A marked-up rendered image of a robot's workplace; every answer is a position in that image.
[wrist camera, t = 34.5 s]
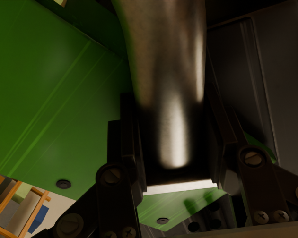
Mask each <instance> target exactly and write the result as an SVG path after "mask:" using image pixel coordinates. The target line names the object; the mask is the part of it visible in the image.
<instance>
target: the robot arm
mask: <svg viewBox="0 0 298 238"><path fill-rule="evenodd" d="M202 149H203V153H204V155H205V160H206V163H207V166H208V170H209V173H210V177H211V180H212V183H213V184H215V183H216V184H217V187H218V190H219V189H223V191H224V192H226V193H228V194H229V201H230V206H231V211H232V215H233V220H234V225H235V228H233V229H222V230H214V231H206V232H199V233H192V234H184V235H177V236H169V237H162V238H298V175H296V174H294V173H292V172H290V171H288V170H286V169H284V168H282V167H280V166H278V165H275V164H273V163H272V160H271V158H270V155H269V154H268V152H267V151H266V150H265V149H263V148H261V147H259V146H256V145H250V144H249V142H248V140H247V138H246V136H245V134H244V131H243V129H242V127H241V125H240V122H239V120H238V118H237V116H236V113H235V111H234V109H233V107H232V106H223V104H222V102H221V99H220V97H219V94H218V92H217V89H216V87H215V85H214V83H213V82H208V83H205V84H204V107H203V130H202ZM144 192H147V184H146V174H145V164H144V154H143V148H142V141H141V136H140V127H139V122H138V116H137V110H136V104H135V98H134V95H131V92H130V93H121V94H120V120H112V121H108V132H107V163H106V164H104V165H103V166H101V167H100V168H99V169H98V171H97V173H96V183H95V184H94V185H93V186H92V187H91V188H90V189H89V190H88V191H87V192H86V193H84V194H83V195H82V196H81V197H80V198H79V199H78V200H77V201H76V202H75V203H74V204H73V205H72V206H71V207H70V208H69V209H67V210H66V211H65V212H64V213H63V214H62V215H61V216H60V217H59V218H58V219H57V221H56V222H55V225H54V226H53V227H51V228H49V229H46V228H45V229H44V230H42V231H40V232H38V233H37V234H35V235H33V236H32V237H30V238H142V234H141V229H140V222H139V217H138V212H137V206H138V205H139V204H140V203H141V202H142V200H143V193H144Z"/></svg>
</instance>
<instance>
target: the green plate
mask: <svg viewBox="0 0 298 238"><path fill-rule="evenodd" d="M130 92H131V95H134V92H133V86H132V80H131V73H130V66H129V61H128V55H127V49H126V43H125V38H124V35H123V30H122V27H121V24H120V21H119V18H118V17H117V16H116V15H114V14H113V13H112V12H110V11H109V10H107V9H106V8H105V7H103V6H102V5H101V4H99V3H98V2H96V1H95V0H63V2H62V4H61V5H59V4H58V3H57V2H55V1H53V0H0V174H1V175H4V176H7V177H9V178H12V179H16V180H18V181H21V182H24V183H27V184H30V185H32V186H35V187H38V188H41V189H44V190H47V191H50V192H53V193H55V194H58V195H61V196H64V197H67V198H70V199H73V200H75V201H77V200H78V199H79V198H80V197H81V196H82V195H83V194H84V193H86V192H87V191H88V190H89V189H90V188H91V187H92V186H93V185H94V184H95V183H96V173H97V171H98V169H99V168H100V167H101V166H103V165H104V164H106V163H107V132H108V121H112V120H120V94H122V93H130ZM225 194H226V192H224V191H223V189H219V190H218V187H211V188H203V189H195V190H186V191H178V192H170V193H162V194H153V195H144V196H143V200H142V202H141V203H140V204H139V205H138V206H137V212H138V217H139V222H140V223H141V224H144V225H147V226H150V227H153V228H156V229H158V230H161V231H168V230H170V229H171V228H173V227H174V226H176V225H177V224H179V223H181V222H182V221H184V220H186V219H187V218H189V217H190V216H192V215H193V214H195V213H197V212H198V211H200V210H201V209H203V208H204V207H206V206H208V205H209V204H211V203H212V202H214V201H216V200H217V199H219V198H220V197H222V196H224V195H225Z"/></svg>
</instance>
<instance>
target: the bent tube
mask: <svg viewBox="0 0 298 238"><path fill-rule="evenodd" d="M111 2H112V5H113V7H114V9H115V11H116V13H117V16H118V18H119V21H120V24H121V27H122V30H123V35H124V38H125V43H126V49H127V55H128V61H129V66H130V73H131V80H132V86H133V92H134V98H135V104H136V110H137V116H138V122H139V127H140V136H141V141H142V148H143V154H144V164H145V174H146V184H147V192H144V193H143V195H144V196H145V195H153V194H162V193H170V192H178V191H186V190H195V189H203V188H211V187H217V184H216V183H215V184H213V183H212V180H211V177H210V173H209V170H208V166H207V163H206V160H205V155H204V153H203V149H202V130H203V107H204V84H205V61H206V35H207V23H206V8H205V0H111Z"/></svg>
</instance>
